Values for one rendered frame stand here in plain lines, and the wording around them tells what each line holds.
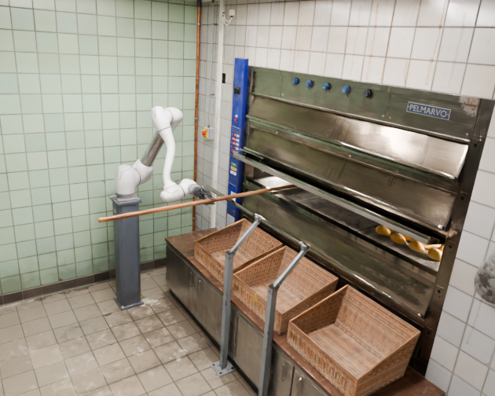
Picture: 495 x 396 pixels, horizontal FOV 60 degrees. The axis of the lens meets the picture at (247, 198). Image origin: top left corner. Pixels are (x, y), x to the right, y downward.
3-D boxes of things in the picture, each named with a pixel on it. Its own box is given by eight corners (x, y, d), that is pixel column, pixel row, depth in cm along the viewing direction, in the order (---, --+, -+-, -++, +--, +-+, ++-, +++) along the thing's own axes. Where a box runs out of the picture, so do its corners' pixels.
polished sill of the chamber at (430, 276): (251, 183, 368) (251, 178, 366) (441, 280, 229) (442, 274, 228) (245, 184, 364) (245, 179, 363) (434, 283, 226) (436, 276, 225)
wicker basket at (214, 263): (242, 246, 379) (244, 217, 370) (280, 275, 335) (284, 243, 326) (192, 257, 354) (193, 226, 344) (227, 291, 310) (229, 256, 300)
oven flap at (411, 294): (243, 208, 371) (251, 187, 369) (424, 318, 234) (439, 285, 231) (239, 207, 368) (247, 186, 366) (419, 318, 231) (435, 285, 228)
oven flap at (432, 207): (247, 149, 354) (255, 126, 351) (445, 231, 216) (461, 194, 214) (243, 148, 351) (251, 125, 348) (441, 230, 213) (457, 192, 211)
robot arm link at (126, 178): (110, 192, 348) (109, 166, 341) (125, 186, 364) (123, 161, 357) (126, 196, 343) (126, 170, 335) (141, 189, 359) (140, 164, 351)
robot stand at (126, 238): (113, 299, 390) (108, 196, 357) (135, 293, 402) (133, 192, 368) (121, 310, 375) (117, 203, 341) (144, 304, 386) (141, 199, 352)
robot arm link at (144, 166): (122, 177, 363) (137, 172, 382) (135, 190, 361) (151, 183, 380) (160, 104, 327) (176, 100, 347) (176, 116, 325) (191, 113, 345)
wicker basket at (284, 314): (282, 276, 334) (286, 243, 325) (335, 313, 291) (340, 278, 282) (229, 292, 307) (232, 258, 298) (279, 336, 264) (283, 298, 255)
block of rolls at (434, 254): (427, 216, 309) (429, 209, 307) (494, 243, 272) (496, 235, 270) (371, 232, 276) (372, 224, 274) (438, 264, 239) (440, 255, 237)
